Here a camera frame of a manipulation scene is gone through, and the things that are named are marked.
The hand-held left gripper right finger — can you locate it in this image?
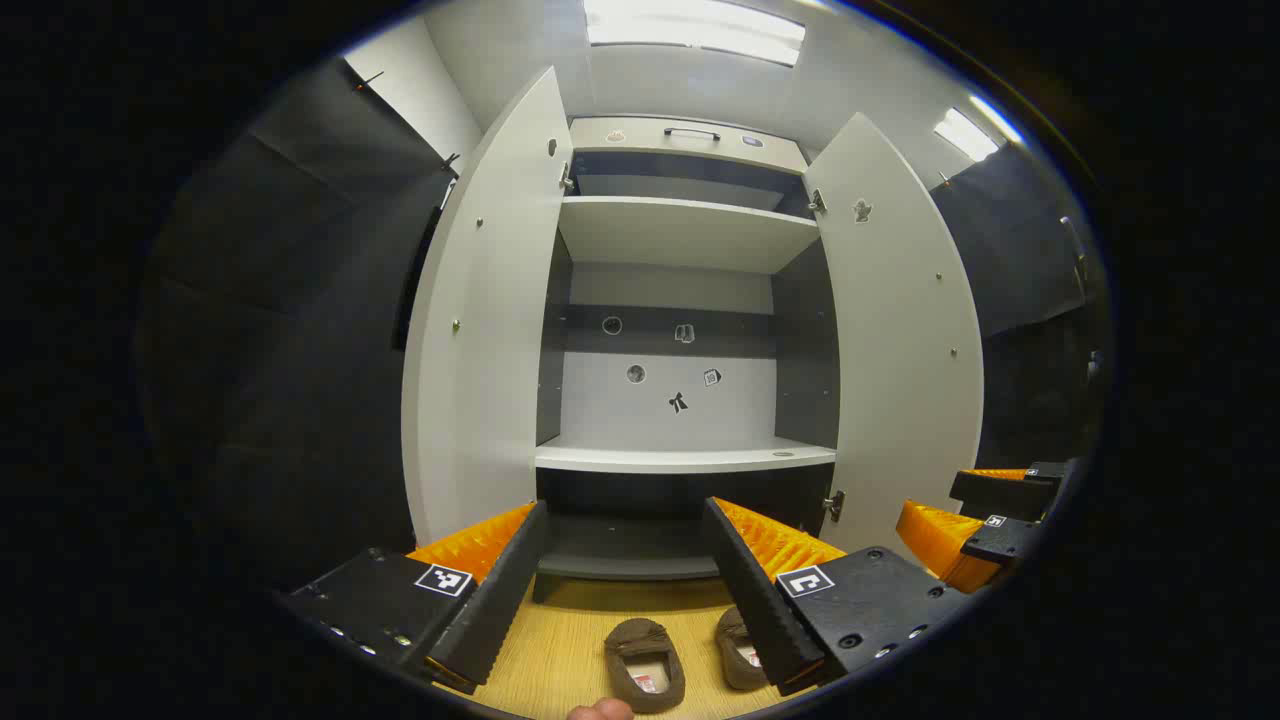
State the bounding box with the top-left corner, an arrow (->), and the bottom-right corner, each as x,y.
702,497 -> 969,698

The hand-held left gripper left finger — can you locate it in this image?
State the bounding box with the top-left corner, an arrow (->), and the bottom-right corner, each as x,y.
283,500 -> 550,693

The brown fluffy shoe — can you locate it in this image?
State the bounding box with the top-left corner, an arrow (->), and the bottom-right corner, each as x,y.
715,605 -> 771,691
603,617 -> 687,714

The white shoe cabinet door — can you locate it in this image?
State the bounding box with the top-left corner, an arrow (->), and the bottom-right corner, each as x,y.
803,112 -> 986,561
400,65 -> 576,549

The white shoe cabinet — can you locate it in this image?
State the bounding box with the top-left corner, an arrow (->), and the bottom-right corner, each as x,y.
533,113 -> 841,606

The small ceiling light panel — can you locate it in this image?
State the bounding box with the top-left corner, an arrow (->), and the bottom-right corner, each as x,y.
935,105 -> 1021,161

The black backdrop cloth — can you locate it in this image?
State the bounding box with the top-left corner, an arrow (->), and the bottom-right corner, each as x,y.
135,55 -> 1111,591

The large ceiling light panel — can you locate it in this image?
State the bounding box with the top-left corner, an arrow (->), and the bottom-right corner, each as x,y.
585,0 -> 806,66

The black door handle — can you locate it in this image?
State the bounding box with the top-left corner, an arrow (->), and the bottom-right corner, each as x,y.
393,195 -> 446,353

